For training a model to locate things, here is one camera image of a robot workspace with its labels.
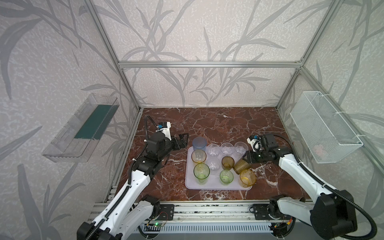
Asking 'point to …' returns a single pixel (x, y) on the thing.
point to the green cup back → (226, 177)
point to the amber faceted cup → (247, 178)
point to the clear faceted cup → (240, 148)
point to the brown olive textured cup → (241, 166)
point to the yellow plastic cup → (198, 156)
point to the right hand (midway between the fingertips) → (245, 152)
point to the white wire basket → (326, 135)
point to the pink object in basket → (318, 150)
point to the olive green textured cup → (227, 162)
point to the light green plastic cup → (201, 171)
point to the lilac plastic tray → (213, 183)
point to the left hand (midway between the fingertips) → (184, 131)
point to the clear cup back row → (214, 163)
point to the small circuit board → (152, 227)
